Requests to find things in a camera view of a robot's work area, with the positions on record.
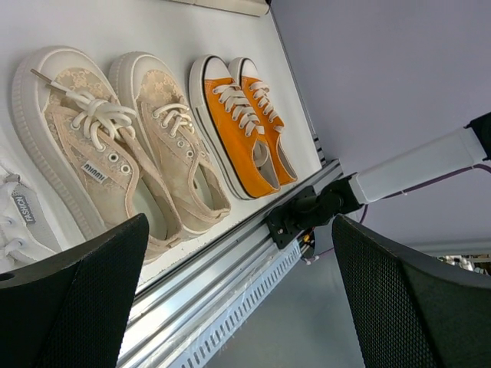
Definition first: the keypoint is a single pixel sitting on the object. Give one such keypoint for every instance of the aluminium mounting rail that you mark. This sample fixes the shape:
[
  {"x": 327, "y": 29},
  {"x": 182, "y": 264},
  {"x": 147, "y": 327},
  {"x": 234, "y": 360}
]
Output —
[{"x": 165, "y": 315}]

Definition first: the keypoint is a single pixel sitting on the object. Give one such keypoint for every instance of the beige lace sneaker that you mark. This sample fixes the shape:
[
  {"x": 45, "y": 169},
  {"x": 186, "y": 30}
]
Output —
[
  {"x": 77, "y": 133},
  {"x": 165, "y": 128}
]

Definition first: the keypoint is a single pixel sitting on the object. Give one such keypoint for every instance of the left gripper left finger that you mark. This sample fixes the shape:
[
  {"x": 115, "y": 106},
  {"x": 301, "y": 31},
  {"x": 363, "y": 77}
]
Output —
[{"x": 72, "y": 309}]

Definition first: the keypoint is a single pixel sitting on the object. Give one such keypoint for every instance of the orange canvas sneaker left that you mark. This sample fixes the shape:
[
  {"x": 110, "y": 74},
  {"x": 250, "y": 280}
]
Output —
[{"x": 232, "y": 129}]

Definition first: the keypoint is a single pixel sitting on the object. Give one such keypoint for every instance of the orange canvas sneaker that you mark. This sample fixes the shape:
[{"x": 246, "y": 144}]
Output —
[
  {"x": 256, "y": 90},
  {"x": 232, "y": 129}
]

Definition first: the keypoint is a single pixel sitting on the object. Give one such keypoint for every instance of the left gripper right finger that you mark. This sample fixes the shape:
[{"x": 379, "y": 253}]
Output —
[{"x": 410, "y": 309}]

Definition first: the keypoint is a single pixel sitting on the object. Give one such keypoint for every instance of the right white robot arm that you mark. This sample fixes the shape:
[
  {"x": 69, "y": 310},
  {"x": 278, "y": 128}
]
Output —
[{"x": 455, "y": 153}]

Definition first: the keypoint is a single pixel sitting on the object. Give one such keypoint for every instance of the orange canvas sneaker right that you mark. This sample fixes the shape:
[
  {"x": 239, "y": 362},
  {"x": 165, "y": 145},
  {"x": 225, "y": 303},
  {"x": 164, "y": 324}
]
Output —
[{"x": 256, "y": 90}]

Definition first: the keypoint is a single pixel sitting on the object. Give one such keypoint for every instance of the slotted cable duct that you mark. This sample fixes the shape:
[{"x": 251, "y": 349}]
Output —
[{"x": 209, "y": 340}]

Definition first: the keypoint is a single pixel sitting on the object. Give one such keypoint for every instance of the white sneaker right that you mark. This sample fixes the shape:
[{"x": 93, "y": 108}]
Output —
[{"x": 26, "y": 236}]

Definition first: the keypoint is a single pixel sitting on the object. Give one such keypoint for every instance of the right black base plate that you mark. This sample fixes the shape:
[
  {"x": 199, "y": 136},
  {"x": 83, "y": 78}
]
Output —
[{"x": 283, "y": 220}]

